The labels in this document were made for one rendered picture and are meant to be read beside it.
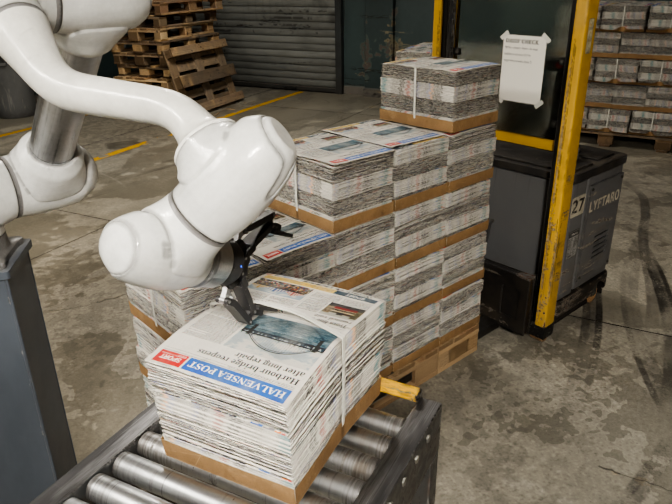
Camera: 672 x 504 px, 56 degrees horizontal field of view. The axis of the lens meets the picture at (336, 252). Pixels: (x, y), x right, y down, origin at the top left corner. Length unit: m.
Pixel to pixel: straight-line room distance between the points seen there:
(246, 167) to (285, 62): 8.91
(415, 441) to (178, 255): 0.64
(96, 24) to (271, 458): 0.82
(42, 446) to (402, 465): 1.06
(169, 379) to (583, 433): 1.89
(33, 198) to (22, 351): 0.38
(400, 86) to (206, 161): 1.82
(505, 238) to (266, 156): 2.54
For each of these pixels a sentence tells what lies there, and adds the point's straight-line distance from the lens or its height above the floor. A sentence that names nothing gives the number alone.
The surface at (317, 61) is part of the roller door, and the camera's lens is 9.43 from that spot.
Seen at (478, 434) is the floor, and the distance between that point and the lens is 2.59.
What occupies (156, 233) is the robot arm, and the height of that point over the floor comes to 1.33.
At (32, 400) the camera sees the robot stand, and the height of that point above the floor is 0.63.
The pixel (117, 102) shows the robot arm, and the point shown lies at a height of 1.46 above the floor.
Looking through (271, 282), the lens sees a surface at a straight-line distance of 1.35.
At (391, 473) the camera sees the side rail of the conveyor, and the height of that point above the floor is 0.80.
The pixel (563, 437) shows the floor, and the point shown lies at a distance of 2.66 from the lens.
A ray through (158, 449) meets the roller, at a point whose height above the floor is 0.79.
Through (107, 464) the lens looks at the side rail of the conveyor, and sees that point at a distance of 1.32.
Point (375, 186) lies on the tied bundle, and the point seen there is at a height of 0.95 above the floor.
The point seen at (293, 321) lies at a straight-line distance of 1.19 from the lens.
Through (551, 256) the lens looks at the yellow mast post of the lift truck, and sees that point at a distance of 2.97.
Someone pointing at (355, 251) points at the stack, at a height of 0.74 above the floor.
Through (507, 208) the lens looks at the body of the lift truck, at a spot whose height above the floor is 0.55.
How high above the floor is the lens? 1.63
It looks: 24 degrees down
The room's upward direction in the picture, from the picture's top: 1 degrees counter-clockwise
